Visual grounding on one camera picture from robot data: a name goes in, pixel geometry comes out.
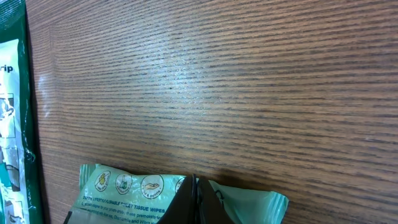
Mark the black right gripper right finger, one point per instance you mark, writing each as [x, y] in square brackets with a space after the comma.
[209, 207]

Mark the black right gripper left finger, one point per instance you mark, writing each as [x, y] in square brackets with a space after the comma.
[182, 208]

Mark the teal snack bar wrapper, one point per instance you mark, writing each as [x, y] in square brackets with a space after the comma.
[109, 195]

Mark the green 3M sponge package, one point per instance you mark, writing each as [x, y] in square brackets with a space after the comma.
[20, 190]

